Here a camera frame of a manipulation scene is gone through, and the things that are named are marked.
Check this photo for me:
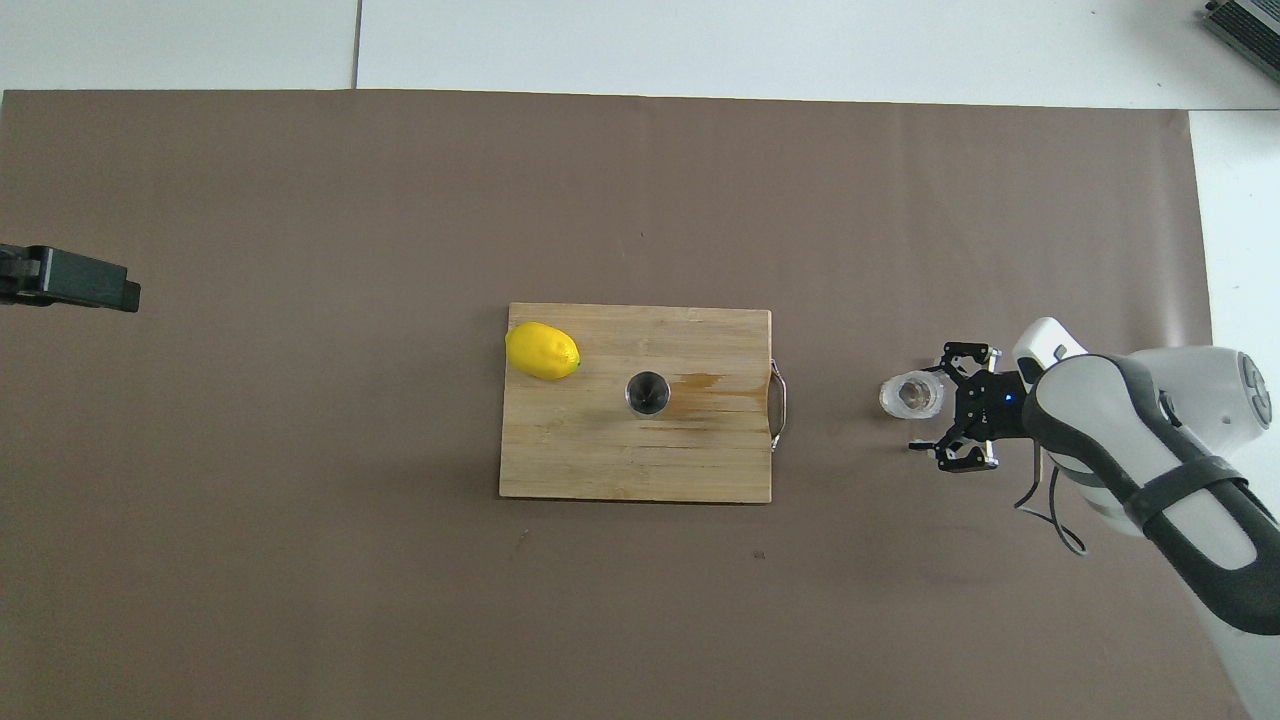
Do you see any wooden cutting board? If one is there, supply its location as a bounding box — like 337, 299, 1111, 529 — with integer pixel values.
498, 303, 789, 504

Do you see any grey ribbed metal device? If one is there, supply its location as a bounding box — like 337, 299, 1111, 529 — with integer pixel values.
1203, 0, 1280, 71

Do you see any yellow lemon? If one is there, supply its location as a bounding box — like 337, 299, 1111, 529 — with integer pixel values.
505, 321, 582, 382

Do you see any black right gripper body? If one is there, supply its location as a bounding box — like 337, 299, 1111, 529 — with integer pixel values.
955, 370, 1031, 443

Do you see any brown paper table mat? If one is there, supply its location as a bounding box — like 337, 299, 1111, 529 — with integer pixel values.
0, 88, 1256, 720

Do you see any steel double jigger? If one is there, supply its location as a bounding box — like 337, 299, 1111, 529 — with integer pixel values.
625, 371, 673, 417

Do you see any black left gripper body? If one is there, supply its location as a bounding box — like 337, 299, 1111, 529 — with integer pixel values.
0, 243, 41, 306

